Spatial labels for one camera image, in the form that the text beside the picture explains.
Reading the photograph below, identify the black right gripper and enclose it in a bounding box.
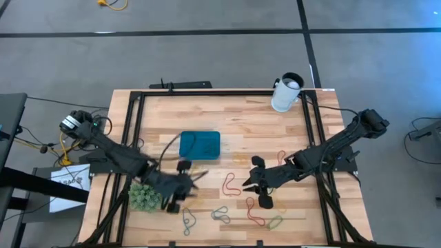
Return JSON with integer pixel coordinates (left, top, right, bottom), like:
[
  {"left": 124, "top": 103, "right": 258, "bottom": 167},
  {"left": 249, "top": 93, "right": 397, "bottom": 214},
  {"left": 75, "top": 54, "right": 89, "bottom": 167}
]
[{"left": 242, "top": 156, "right": 292, "bottom": 210}]

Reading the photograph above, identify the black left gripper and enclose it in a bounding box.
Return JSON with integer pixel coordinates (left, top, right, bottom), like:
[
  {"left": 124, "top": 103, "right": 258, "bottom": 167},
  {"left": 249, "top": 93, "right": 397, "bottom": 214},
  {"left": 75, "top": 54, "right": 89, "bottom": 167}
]
[{"left": 143, "top": 160, "right": 209, "bottom": 214}]

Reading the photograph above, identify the blue rubber band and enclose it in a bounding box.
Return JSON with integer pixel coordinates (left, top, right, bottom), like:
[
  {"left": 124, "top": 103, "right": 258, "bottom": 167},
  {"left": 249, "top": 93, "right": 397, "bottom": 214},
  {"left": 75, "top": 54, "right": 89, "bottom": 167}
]
[{"left": 182, "top": 207, "right": 198, "bottom": 238}]

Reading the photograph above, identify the blue-grey rubber band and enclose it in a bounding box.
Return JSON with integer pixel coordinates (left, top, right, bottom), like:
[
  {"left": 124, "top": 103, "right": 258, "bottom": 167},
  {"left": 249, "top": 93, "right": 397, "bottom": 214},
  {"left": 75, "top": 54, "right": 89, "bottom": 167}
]
[{"left": 185, "top": 132, "right": 198, "bottom": 153}]

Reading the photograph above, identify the green rubber band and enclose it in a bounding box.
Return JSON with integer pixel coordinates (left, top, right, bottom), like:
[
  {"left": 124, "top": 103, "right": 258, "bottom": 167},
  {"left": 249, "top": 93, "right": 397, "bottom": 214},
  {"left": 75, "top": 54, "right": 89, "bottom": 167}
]
[{"left": 266, "top": 214, "right": 285, "bottom": 231}]

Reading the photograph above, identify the blue plastic bin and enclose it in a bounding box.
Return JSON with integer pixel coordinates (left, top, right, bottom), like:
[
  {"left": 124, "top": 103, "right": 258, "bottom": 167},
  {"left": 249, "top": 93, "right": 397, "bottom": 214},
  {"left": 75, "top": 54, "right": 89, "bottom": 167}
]
[{"left": 178, "top": 130, "right": 221, "bottom": 161}]

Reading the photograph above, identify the green artificial plant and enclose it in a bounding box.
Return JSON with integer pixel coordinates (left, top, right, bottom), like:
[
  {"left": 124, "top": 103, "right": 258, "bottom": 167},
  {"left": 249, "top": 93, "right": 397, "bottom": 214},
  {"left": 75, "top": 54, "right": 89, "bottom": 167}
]
[{"left": 127, "top": 182, "right": 163, "bottom": 214}]

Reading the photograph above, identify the white cup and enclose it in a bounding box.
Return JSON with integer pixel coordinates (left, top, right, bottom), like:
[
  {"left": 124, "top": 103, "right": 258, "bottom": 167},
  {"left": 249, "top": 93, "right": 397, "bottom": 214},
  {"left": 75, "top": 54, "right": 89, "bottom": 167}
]
[{"left": 270, "top": 71, "right": 305, "bottom": 113}]

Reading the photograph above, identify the black mounting bar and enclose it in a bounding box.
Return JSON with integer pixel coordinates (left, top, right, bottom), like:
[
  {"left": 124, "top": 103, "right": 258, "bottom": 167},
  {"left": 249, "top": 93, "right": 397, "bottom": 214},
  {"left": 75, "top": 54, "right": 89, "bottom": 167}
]
[{"left": 148, "top": 78, "right": 214, "bottom": 90}]

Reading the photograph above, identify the white paper sheet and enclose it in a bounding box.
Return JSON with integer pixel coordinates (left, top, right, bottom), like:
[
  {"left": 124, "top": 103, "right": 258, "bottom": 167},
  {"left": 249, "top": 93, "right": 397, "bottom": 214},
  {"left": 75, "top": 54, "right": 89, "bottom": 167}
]
[{"left": 50, "top": 163, "right": 92, "bottom": 214}]

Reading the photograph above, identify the black beam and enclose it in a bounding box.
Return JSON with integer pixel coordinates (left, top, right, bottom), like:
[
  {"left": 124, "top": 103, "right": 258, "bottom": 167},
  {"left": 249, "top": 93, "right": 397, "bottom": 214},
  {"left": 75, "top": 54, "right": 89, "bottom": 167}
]
[{"left": 0, "top": 167, "right": 90, "bottom": 204}]

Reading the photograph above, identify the black aluminium table frame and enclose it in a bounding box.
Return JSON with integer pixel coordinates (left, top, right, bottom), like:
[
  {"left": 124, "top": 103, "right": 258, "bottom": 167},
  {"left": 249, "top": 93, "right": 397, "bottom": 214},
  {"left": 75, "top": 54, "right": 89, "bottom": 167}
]
[{"left": 81, "top": 89, "right": 375, "bottom": 248}]

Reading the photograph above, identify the black floor cable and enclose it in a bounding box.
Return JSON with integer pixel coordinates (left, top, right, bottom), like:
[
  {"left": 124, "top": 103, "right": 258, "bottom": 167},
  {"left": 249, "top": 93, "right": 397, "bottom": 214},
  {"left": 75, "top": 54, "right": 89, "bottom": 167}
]
[{"left": 403, "top": 116, "right": 441, "bottom": 165}]

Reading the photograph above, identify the yellow floor cable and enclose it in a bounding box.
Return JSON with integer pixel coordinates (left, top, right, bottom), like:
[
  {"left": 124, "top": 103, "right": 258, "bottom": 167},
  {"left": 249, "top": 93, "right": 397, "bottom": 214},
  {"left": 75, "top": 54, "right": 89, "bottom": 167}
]
[{"left": 97, "top": 0, "right": 129, "bottom": 12}]

